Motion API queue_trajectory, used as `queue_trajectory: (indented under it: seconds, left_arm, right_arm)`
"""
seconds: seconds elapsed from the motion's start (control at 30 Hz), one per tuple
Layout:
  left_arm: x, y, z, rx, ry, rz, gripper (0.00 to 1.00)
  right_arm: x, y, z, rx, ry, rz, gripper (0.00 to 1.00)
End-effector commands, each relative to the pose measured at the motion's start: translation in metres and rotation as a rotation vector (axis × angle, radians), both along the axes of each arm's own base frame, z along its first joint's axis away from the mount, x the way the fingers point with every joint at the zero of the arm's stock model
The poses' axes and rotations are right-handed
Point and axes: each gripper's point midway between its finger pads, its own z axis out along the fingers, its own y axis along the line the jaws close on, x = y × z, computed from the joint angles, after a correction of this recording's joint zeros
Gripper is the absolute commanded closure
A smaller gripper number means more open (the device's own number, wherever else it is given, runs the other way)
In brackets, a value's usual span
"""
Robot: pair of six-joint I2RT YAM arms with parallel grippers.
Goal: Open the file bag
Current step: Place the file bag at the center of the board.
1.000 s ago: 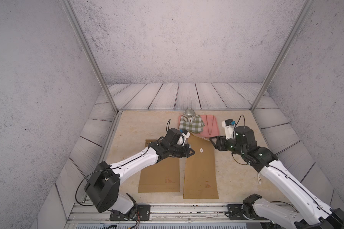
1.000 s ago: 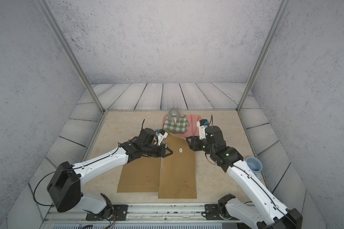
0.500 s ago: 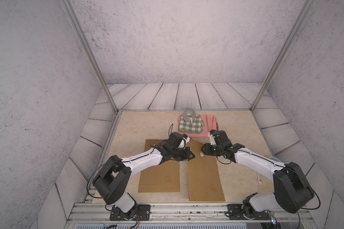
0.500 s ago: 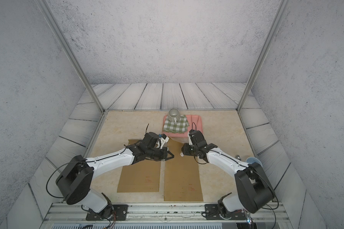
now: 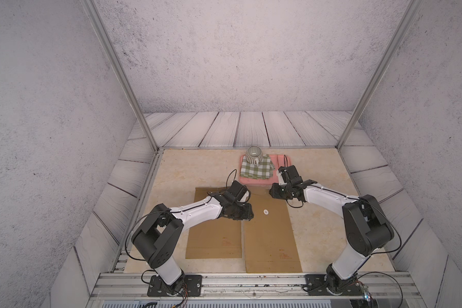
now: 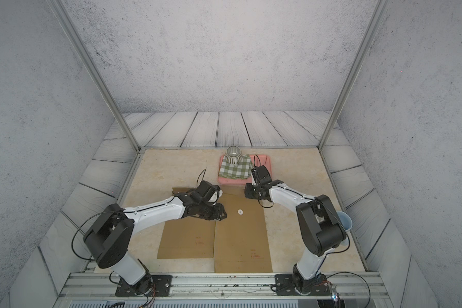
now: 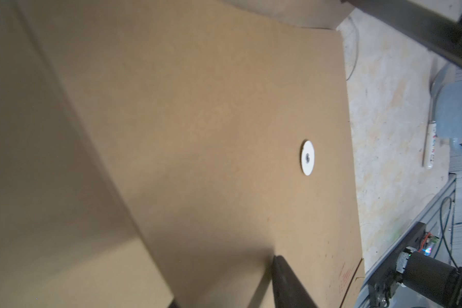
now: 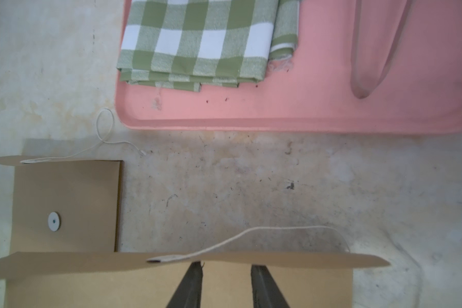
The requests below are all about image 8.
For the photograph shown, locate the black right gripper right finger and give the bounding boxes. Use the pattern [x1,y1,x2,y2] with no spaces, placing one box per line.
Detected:
[251,265,290,308]

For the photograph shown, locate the green checkered cloth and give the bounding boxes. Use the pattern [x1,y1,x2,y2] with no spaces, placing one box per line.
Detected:
[117,1,300,92]

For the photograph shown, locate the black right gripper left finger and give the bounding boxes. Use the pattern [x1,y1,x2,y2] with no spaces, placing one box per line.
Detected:
[166,262,204,308]

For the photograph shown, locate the pink plastic tray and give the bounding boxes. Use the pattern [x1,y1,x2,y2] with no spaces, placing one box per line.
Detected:
[115,1,462,135]

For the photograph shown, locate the brown kraft file bag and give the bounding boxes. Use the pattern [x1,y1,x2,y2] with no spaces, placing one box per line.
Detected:
[0,107,148,254]

